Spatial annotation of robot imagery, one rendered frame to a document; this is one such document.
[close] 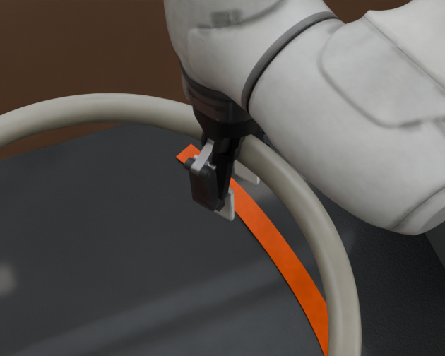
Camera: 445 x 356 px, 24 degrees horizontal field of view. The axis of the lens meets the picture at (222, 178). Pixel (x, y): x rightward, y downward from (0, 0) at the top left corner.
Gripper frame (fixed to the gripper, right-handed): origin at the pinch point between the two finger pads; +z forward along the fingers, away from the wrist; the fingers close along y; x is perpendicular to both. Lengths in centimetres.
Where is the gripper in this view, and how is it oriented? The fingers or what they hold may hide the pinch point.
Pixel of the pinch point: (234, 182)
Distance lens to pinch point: 111.2
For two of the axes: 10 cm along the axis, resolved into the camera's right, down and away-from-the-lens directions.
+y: -5.5, 7.5, -3.6
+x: 8.3, 4.9, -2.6
